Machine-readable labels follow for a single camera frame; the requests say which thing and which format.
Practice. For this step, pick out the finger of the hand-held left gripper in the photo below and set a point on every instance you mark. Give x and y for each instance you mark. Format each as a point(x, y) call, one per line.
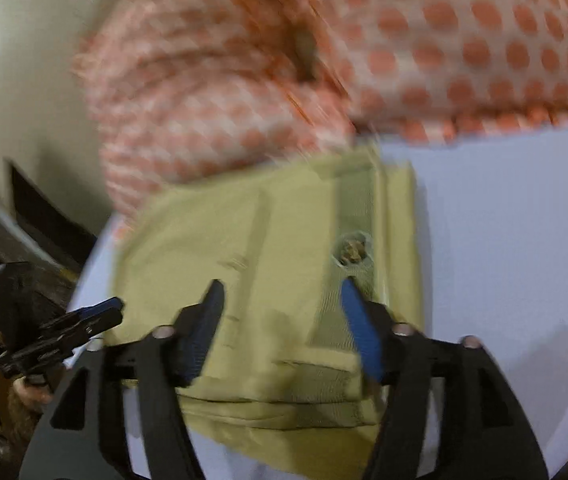
point(39, 355)
point(95, 308)

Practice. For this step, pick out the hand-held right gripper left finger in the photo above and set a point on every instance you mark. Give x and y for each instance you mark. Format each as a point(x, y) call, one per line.
point(208, 321)

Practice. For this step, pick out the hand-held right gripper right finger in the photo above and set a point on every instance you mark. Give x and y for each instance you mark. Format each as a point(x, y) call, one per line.
point(360, 332)

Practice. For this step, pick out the yellow-green pants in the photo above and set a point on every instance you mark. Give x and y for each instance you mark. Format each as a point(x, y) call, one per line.
point(264, 240)

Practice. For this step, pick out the person's left hand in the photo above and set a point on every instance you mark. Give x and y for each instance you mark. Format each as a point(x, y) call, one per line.
point(34, 391)

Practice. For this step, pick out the orange dotted white cloth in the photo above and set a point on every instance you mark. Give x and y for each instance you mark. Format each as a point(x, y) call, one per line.
point(414, 45)

